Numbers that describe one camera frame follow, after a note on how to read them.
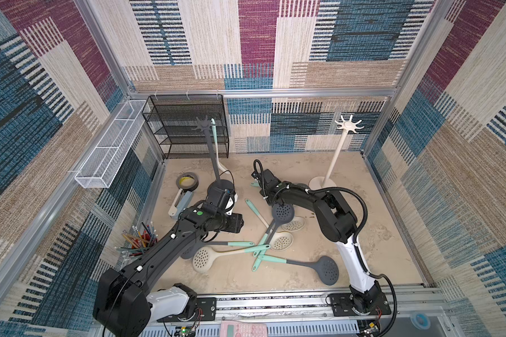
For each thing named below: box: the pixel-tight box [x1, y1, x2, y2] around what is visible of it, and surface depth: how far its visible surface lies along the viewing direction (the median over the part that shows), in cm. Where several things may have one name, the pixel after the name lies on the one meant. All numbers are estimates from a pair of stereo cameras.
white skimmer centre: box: [244, 197, 294, 252], surface depth 90 cm
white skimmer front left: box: [191, 244, 271, 274], surface depth 84 cm
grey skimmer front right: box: [286, 255, 340, 286], surface depth 80 cm
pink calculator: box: [219, 320, 268, 337], surface depth 70 cm
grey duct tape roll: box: [175, 172, 199, 192], surface depth 110 cm
